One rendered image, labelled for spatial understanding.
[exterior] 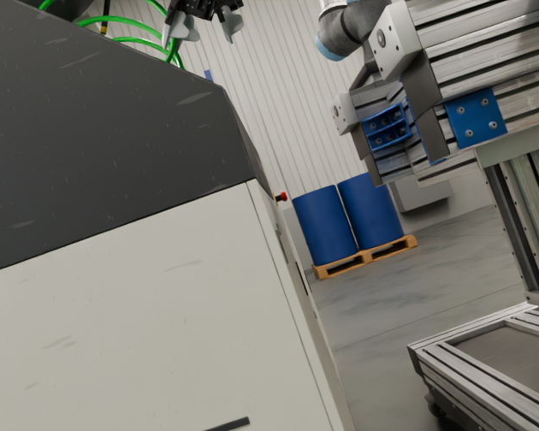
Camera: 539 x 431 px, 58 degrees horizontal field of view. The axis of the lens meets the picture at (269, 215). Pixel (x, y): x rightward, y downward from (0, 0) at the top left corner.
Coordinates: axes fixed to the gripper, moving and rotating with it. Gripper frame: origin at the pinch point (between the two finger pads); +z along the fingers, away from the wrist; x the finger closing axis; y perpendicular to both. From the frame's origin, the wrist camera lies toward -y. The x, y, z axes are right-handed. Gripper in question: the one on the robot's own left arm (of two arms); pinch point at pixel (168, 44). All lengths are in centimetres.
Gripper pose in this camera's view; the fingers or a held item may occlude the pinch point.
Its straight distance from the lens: 125.7
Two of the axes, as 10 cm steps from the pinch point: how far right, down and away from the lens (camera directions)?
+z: -3.5, 8.9, 3.0
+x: 1.7, -2.6, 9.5
